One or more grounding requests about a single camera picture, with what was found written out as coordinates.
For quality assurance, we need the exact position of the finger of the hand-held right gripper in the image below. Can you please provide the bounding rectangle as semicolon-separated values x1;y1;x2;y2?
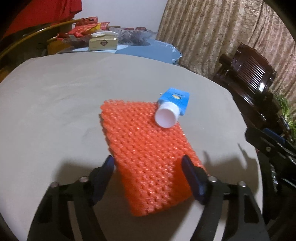
245;127;296;161
262;128;296;151

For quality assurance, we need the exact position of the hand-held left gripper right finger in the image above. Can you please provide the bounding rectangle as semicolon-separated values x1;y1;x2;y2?
181;155;270;241

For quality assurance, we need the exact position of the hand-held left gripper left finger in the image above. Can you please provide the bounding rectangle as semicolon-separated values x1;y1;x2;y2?
26;155;115;241

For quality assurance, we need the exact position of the orange foam net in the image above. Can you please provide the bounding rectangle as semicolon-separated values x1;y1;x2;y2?
100;100;207;217

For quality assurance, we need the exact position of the green plant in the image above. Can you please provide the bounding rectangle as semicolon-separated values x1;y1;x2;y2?
275;93;296;130

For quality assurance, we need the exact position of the dark wooden armchair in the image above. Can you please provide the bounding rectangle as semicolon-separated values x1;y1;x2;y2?
213;42;296;139

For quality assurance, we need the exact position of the blue tube with white cap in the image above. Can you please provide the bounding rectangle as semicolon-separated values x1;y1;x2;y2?
154;87;190;128

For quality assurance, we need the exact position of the beige patterned curtain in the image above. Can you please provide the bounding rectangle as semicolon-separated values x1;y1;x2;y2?
156;0;296;105

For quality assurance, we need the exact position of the cardboard tissue box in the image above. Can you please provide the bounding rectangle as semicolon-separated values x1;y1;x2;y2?
88;32;119;52

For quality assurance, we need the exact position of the blue tablecloth side table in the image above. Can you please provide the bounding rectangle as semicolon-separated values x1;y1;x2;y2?
58;38;183;65

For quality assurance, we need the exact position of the clear plastic bag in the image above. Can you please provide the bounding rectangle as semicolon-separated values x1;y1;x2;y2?
109;26;159;45

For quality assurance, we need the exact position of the red snack packet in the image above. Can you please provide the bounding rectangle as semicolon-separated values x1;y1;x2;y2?
58;22;110;39

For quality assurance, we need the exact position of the red cloth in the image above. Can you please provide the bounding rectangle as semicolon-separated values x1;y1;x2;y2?
2;0;83;40

